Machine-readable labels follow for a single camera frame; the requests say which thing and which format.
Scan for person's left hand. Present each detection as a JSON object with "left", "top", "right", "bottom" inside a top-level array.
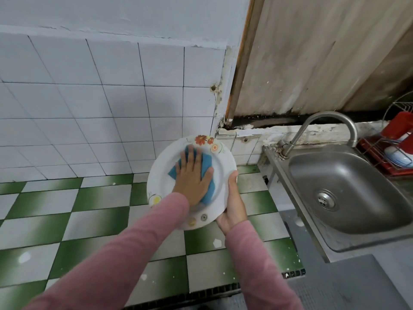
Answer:
[{"left": 172, "top": 145, "right": 215, "bottom": 210}]

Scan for person's right hand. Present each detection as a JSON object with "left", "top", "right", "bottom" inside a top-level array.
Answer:
[{"left": 216, "top": 170, "right": 250, "bottom": 236}]

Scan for blue cleaning cloth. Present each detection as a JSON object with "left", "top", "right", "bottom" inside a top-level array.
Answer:
[{"left": 168, "top": 146, "right": 218, "bottom": 206}]

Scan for white plate orange flowers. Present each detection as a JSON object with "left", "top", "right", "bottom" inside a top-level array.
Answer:
[{"left": 146, "top": 135, "right": 239, "bottom": 231}]

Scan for white bowl with blue rim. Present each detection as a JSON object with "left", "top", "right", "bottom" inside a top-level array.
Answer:
[{"left": 386, "top": 146, "right": 413, "bottom": 169}]

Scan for person's right forearm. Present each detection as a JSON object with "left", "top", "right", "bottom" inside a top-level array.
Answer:
[{"left": 225, "top": 219, "right": 304, "bottom": 310}]

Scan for person's left forearm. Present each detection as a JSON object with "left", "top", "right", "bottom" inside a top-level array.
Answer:
[{"left": 26, "top": 192, "right": 191, "bottom": 310}]

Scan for green checkered tile countertop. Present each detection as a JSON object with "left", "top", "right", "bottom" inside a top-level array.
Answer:
[{"left": 0, "top": 163, "right": 307, "bottom": 310}]

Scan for stainless steel sink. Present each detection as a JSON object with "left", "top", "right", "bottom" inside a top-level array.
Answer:
[{"left": 263, "top": 139, "right": 413, "bottom": 264}]

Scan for chrome faucet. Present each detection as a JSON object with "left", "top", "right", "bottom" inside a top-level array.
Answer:
[{"left": 277, "top": 111, "right": 360, "bottom": 159}]

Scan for weathered wooden board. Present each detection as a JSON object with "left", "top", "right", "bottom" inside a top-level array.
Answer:
[{"left": 225, "top": 0, "right": 413, "bottom": 128}]

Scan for red plastic cutlery cup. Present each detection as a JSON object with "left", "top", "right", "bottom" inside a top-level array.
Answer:
[{"left": 381, "top": 112, "right": 413, "bottom": 156}]

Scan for metal wire dish rack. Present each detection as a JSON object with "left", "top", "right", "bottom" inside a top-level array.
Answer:
[{"left": 357, "top": 90, "right": 413, "bottom": 183}]

